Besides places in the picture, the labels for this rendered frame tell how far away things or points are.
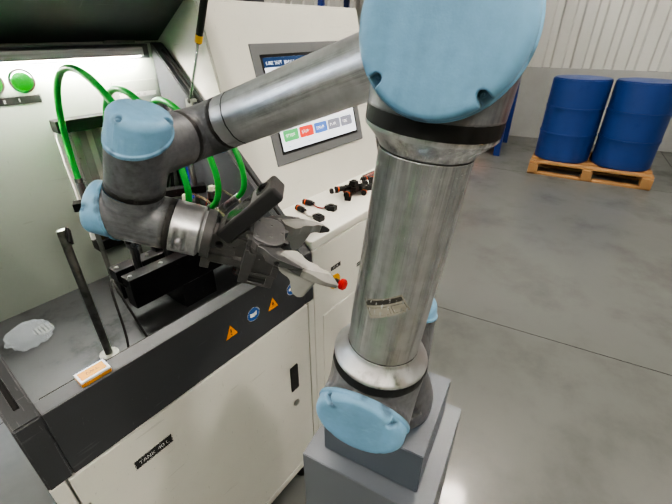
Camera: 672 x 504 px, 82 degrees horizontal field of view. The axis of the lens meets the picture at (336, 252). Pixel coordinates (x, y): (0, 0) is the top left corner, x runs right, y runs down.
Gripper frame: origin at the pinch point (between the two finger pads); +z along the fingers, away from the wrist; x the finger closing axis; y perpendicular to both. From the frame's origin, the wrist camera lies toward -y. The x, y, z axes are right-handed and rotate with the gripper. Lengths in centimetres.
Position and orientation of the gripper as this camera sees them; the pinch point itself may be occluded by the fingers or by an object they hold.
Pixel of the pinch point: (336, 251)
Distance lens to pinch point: 61.6
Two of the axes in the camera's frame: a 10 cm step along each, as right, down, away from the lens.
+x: 1.0, 5.8, -8.1
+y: -3.5, 7.8, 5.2
